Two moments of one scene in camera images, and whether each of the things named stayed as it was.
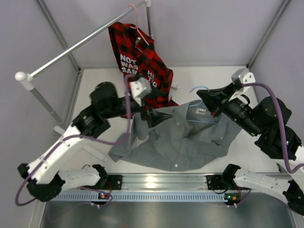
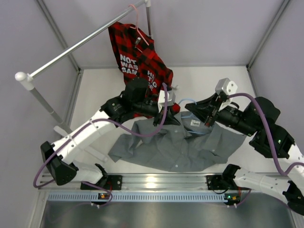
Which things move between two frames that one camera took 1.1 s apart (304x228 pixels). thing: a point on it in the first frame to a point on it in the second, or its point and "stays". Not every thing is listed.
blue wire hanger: x=199 y=103 to x=190 y=116
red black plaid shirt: x=136 y=56 stays
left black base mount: x=115 y=181 stays
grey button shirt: x=192 y=139 stays
